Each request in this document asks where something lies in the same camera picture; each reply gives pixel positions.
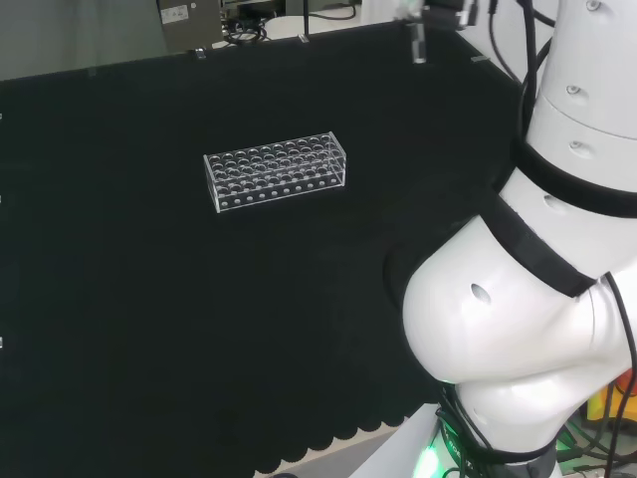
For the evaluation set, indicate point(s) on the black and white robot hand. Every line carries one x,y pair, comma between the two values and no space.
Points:
443,12

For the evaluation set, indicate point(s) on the clear glass test tube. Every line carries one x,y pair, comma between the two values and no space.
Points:
419,47

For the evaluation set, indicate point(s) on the clear plastic test tube rack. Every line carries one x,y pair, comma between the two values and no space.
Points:
276,169

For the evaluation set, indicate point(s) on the grey tape strip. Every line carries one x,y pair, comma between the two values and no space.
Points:
480,59

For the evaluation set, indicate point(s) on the thin black stand pole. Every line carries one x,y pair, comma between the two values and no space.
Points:
306,17

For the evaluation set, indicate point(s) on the clear plastic cloth clip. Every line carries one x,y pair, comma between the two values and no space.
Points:
200,54
304,39

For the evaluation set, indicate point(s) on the grey metal cabinet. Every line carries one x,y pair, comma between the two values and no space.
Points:
189,22

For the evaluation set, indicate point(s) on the black bench cloth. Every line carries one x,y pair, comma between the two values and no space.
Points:
199,299

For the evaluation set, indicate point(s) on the yellow stop button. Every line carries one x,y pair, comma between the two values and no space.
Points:
599,406

